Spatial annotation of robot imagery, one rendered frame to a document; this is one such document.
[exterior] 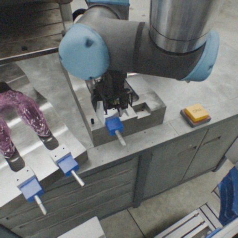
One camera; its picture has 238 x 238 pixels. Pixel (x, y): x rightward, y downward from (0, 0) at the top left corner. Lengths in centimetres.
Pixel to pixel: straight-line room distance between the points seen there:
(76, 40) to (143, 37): 9
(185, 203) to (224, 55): 93
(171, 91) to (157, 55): 61
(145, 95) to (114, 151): 22
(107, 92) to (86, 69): 19
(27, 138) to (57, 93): 29
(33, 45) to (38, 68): 26
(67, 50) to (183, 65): 16
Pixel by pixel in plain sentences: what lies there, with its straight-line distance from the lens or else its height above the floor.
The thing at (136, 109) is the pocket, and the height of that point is 87.
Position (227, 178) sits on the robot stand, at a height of 86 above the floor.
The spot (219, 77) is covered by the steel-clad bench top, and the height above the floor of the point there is 80.
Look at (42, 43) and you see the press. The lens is 130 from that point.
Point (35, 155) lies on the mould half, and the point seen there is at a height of 86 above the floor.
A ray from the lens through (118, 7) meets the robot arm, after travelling 39.
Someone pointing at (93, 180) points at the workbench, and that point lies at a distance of 87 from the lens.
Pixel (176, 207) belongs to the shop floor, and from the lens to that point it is 149.
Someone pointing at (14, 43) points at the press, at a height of 78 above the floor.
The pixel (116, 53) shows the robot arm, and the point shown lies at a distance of 30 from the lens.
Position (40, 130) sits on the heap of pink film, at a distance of 67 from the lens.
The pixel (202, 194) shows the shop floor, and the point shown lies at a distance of 157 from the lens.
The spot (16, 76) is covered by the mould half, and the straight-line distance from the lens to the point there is 86.
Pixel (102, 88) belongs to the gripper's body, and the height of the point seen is 105.
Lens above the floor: 137
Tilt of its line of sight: 49 degrees down
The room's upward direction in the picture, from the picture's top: straight up
